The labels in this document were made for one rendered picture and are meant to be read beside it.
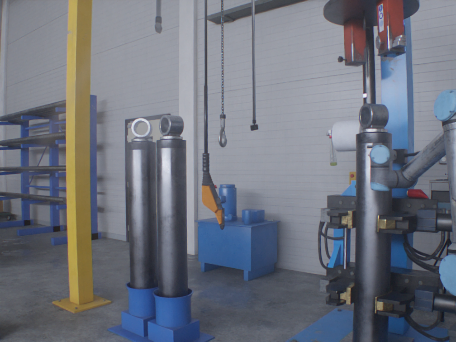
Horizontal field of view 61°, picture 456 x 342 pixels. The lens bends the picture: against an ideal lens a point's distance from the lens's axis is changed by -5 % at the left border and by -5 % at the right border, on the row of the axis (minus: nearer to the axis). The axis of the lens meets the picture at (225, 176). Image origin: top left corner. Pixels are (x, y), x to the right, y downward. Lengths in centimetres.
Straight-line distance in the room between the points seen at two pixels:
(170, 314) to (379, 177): 174
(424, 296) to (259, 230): 252
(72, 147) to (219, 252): 212
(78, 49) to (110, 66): 392
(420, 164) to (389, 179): 16
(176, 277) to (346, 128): 180
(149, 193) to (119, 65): 482
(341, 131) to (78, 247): 253
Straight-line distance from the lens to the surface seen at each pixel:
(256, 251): 470
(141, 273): 318
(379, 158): 200
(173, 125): 289
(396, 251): 297
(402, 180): 207
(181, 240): 291
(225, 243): 481
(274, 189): 522
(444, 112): 162
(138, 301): 323
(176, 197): 286
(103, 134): 788
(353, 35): 279
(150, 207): 311
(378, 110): 252
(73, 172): 387
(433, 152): 191
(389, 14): 249
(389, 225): 242
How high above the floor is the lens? 127
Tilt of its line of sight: 1 degrees down
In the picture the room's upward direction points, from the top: straight up
